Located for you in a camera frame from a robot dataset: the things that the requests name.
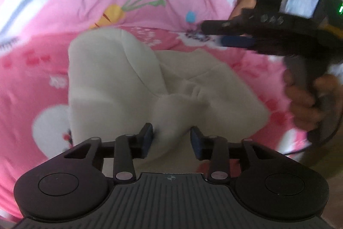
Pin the pink floral bed sheet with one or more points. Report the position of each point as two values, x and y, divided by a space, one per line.
32 78

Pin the beige zip jacket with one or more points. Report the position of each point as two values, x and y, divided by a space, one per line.
107 84

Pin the person's right hand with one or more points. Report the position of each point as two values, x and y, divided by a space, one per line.
301 108

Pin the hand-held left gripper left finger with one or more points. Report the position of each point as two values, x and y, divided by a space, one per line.
146 141

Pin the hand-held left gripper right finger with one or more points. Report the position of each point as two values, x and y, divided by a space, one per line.
197 144

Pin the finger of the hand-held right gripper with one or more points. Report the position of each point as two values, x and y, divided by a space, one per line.
222 27
238 42

